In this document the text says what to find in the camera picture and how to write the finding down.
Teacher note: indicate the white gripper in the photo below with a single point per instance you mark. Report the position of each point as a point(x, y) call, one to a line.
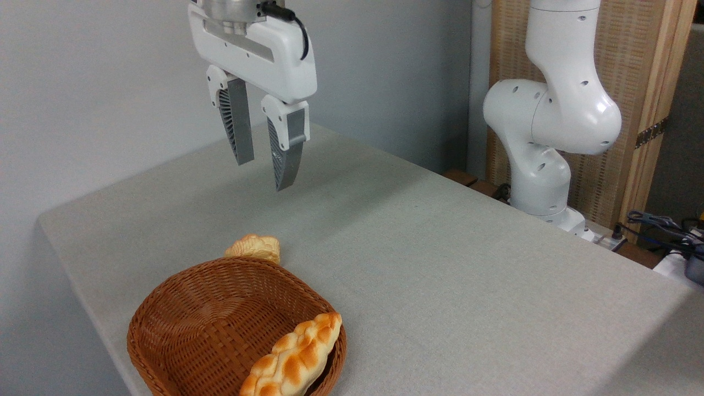
point(275, 63)

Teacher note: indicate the round toy bread bun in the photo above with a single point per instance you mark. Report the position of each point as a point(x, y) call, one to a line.
point(256, 248)

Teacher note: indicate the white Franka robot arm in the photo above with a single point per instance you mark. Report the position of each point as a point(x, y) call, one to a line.
point(555, 110)

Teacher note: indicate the braided toy bread loaf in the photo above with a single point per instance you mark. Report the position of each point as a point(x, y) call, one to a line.
point(294, 357)

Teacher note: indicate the silver metal wrist flange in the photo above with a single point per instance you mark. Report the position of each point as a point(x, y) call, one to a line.
point(231, 14)

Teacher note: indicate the brown wicker basket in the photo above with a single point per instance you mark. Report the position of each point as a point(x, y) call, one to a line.
point(187, 330)

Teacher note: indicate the wooden woven folding screen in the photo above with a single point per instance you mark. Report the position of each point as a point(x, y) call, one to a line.
point(632, 66)

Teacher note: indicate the metal screen hinge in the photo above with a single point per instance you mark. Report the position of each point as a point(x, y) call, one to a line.
point(652, 132)

